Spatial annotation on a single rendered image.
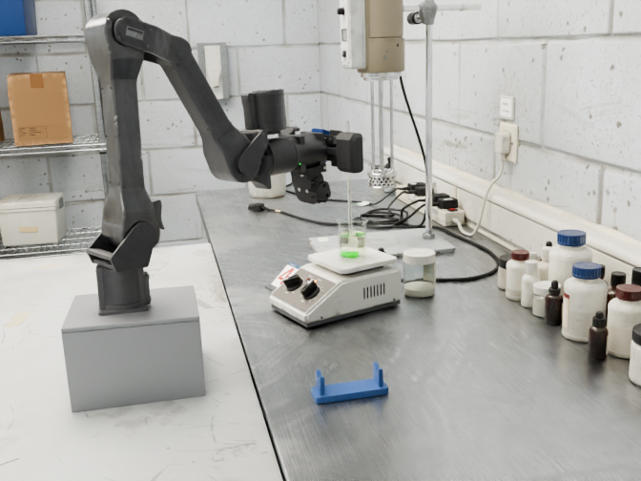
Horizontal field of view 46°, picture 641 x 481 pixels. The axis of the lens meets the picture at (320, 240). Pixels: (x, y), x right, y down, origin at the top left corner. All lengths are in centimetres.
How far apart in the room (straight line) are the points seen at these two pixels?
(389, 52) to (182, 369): 87
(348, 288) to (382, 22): 61
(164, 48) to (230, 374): 46
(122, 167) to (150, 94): 260
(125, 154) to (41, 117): 228
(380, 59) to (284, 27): 208
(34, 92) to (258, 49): 104
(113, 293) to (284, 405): 27
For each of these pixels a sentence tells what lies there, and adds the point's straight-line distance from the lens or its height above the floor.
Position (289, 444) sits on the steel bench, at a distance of 92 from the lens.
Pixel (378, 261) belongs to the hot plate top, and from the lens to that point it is 131.
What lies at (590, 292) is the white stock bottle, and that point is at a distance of 120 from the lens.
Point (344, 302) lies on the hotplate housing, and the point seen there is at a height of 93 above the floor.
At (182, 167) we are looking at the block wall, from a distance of 367.
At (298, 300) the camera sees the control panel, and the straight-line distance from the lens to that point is 128.
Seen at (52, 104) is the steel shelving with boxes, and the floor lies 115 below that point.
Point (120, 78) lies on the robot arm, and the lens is 104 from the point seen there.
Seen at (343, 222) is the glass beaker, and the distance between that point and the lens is 129.
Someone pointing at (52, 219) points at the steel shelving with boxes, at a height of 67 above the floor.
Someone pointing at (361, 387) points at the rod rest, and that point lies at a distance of 103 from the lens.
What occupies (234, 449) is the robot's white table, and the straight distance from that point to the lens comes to 92.
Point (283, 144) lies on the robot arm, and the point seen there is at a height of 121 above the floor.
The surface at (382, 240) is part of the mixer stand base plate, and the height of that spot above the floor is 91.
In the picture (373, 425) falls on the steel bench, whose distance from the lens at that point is 96.
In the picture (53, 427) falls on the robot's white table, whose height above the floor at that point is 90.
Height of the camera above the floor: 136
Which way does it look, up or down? 15 degrees down
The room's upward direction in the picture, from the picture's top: 2 degrees counter-clockwise
